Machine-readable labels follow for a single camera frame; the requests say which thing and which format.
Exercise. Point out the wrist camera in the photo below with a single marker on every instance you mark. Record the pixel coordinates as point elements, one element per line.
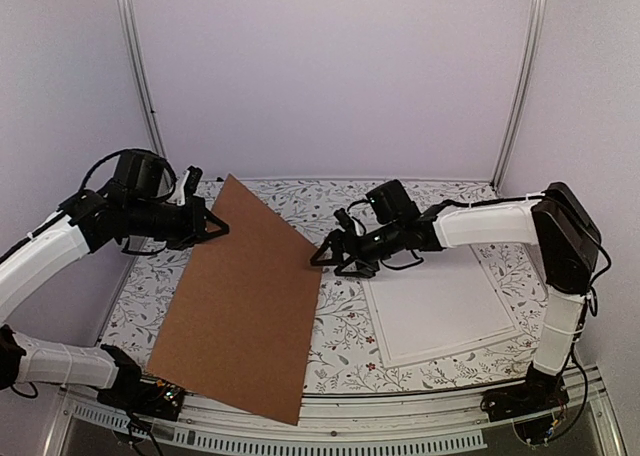
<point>186,186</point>
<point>349,223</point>

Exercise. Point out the front aluminium rail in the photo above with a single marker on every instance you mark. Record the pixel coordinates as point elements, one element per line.
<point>422,411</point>

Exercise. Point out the white picture frame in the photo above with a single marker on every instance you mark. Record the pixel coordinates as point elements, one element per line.
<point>505,316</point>

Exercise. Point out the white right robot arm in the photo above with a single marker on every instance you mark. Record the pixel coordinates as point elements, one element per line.
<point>554,221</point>

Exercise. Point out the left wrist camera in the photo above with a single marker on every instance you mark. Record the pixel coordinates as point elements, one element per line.
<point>186,186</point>

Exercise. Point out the right aluminium corner post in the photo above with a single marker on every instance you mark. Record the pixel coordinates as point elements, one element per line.
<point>532,40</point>

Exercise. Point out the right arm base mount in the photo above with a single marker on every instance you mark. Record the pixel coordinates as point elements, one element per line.
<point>540,396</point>

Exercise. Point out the brown cardboard backing board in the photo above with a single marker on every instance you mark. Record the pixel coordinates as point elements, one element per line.
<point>238,328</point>

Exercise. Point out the left aluminium corner post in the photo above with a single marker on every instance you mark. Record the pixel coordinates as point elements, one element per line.
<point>135,55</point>

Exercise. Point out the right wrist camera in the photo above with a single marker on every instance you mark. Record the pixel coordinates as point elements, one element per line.
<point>349,223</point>

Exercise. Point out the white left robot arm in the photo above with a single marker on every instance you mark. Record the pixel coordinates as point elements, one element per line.
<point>80,226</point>

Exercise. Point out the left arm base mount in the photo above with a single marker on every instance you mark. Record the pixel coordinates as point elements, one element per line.
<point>131,393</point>

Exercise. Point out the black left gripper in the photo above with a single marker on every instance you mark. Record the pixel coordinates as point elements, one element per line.
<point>195,228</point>

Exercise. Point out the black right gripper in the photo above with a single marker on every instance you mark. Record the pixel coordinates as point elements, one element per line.
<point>337,240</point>

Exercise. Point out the aluminium corner post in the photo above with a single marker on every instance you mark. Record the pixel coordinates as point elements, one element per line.
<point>532,40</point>
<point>135,55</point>

